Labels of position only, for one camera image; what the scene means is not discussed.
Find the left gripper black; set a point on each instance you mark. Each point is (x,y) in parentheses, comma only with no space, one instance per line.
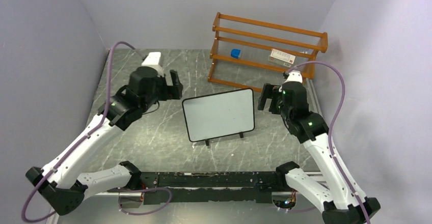
(171,92)

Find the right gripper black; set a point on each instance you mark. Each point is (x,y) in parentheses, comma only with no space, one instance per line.
(270,91)

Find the small whiteboard black frame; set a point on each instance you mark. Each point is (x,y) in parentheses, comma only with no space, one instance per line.
(218,115)

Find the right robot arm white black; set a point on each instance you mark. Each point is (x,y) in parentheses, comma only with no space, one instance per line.
(341,200)

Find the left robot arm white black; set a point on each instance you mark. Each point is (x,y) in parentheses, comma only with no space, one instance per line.
(63,183)

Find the white red box on shelf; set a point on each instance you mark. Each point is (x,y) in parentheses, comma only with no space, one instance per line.
(281,58)

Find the orange wooden shelf rack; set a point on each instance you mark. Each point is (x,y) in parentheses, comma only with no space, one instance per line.
(256,39)

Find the blue eraser on shelf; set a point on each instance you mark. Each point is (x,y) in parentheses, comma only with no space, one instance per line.
(236,53)

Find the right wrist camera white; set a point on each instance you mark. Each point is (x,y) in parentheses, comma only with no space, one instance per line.
(292,76)

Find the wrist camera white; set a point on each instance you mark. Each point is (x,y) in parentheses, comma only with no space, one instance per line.
(154,60)
(292,76)

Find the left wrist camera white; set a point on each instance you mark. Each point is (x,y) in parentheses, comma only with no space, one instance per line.
(154,60)

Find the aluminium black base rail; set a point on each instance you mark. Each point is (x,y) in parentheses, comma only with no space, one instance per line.
(261,187)

